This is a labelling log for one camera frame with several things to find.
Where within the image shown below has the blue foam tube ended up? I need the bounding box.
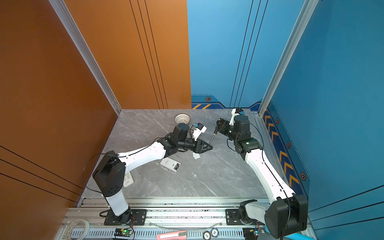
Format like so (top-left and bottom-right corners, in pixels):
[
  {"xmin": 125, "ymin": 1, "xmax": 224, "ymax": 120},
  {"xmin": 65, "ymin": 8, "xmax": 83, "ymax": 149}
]
[{"xmin": 284, "ymin": 233, "xmax": 314, "ymax": 240}]

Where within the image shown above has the white battery cover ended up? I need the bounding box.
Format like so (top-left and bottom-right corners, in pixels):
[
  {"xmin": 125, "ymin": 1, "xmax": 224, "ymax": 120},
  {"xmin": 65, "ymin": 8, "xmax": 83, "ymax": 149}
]
[{"xmin": 193, "ymin": 153, "xmax": 201, "ymax": 159}]

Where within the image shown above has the black yellow handled screwdriver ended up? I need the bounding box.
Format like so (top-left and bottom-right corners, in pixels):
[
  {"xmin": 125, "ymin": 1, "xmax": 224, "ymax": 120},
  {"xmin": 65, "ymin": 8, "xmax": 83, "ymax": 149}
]
[{"xmin": 209, "ymin": 126, "xmax": 219, "ymax": 144}]

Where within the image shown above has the aluminium corner post right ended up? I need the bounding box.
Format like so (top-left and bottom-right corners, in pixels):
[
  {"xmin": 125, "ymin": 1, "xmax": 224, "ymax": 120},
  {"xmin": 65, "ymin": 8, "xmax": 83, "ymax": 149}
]
[{"xmin": 258, "ymin": 0, "xmax": 319, "ymax": 117}]

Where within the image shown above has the green circuit board right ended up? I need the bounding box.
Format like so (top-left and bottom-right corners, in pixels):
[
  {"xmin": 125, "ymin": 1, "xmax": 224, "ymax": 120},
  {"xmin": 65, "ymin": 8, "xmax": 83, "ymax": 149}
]
[{"xmin": 243, "ymin": 228, "xmax": 259, "ymax": 240}]

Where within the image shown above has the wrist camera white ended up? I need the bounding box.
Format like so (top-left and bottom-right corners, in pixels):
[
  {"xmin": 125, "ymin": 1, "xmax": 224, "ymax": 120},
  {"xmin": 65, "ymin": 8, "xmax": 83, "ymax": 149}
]
[
  {"xmin": 192, "ymin": 123, "xmax": 207, "ymax": 141},
  {"xmin": 230, "ymin": 108, "xmax": 244, "ymax": 126}
]

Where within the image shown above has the green circuit board left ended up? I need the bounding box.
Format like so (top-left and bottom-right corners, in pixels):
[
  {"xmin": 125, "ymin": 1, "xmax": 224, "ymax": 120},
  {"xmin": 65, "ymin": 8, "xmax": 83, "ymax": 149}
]
[{"xmin": 114, "ymin": 228, "xmax": 134, "ymax": 239}]

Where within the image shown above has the tape roll clear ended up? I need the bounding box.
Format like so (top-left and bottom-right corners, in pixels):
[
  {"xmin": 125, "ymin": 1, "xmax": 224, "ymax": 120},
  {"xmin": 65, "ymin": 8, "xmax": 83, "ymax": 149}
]
[{"xmin": 65, "ymin": 219, "xmax": 90, "ymax": 240}]

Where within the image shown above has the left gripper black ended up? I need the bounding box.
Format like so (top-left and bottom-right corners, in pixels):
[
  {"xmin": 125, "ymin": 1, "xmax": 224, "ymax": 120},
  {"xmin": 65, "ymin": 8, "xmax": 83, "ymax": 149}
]
[{"xmin": 177, "ymin": 137, "xmax": 214, "ymax": 154}]

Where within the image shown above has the aluminium corner post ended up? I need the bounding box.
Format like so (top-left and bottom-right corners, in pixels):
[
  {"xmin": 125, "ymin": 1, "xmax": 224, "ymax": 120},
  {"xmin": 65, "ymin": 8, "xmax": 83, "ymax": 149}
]
[
  {"xmin": 258, "ymin": 0, "xmax": 319, "ymax": 117},
  {"xmin": 49, "ymin": 0, "xmax": 122, "ymax": 115}
]

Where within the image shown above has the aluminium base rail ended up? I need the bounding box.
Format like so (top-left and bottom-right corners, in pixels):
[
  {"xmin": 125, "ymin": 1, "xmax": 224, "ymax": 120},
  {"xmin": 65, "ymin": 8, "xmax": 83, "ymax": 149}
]
[{"xmin": 55, "ymin": 197, "xmax": 273, "ymax": 240}]

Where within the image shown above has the round badge pair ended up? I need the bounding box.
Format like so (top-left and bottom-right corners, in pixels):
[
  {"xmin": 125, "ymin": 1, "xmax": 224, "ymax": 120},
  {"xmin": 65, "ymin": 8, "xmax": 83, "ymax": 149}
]
[{"xmin": 203, "ymin": 228, "xmax": 219, "ymax": 240}]

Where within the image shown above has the white air conditioner remote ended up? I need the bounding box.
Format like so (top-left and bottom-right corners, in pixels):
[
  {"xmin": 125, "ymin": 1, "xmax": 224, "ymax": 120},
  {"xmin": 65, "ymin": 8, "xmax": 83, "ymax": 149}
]
[{"xmin": 160, "ymin": 158, "xmax": 181, "ymax": 173}]

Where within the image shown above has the green circuit board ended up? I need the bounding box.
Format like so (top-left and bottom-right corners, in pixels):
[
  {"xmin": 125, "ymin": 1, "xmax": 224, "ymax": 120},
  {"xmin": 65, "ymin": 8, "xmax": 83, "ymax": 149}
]
[
  {"xmin": 114, "ymin": 228, "xmax": 134, "ymax": 239},
  {"xmin": 243, "ymin": 228, "xmax": 259, "ymax": 240}
]

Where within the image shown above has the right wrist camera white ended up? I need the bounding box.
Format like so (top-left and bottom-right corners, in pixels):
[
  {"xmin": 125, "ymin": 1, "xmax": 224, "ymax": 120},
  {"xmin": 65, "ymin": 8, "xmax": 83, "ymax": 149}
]
[{"xmin": 230, "ymin": 108, "xmax": 244, "ymax": 126}]

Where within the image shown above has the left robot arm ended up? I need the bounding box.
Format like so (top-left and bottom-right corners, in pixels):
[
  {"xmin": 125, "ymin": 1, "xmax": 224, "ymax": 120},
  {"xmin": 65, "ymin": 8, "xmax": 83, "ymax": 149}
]
[{"xmin": 93, "ymin": 123, "xmax": 213, "ymax": 225}]

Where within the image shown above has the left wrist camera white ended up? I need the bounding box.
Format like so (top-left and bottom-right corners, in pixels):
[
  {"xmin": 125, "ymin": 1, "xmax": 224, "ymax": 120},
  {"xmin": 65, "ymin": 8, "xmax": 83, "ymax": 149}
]
[{"xmin": 192, "ymin": 123, "xmax": 207, "ymax": 141}]

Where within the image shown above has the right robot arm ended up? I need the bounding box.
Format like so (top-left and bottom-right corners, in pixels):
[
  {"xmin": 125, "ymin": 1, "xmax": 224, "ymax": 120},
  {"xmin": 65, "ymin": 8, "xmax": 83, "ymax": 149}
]
[{"xmin": 216, "ymin": 115, "xmax": 309, "ymax": 239}]

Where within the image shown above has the white mesh basket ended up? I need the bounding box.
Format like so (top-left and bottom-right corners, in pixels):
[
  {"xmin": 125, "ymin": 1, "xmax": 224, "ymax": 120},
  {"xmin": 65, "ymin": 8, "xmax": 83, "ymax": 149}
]
[{"xmin": 175, "ymin": 114, "xmax": 191, "ymax": 125}]

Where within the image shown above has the pink utility knife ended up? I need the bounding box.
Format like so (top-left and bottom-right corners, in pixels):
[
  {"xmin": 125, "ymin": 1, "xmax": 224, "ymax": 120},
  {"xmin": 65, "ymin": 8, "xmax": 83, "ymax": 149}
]
[{"xmin": 156, "ymin": 231, "xmax": 187, "ymax": 240}]

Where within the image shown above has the aluminium corner post left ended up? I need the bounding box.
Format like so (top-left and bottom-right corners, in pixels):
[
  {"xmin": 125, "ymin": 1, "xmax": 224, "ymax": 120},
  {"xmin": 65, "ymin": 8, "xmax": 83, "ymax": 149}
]
[{"xmin": 49, "ymin": 0, "xmax": 122, "ymax": 115}]

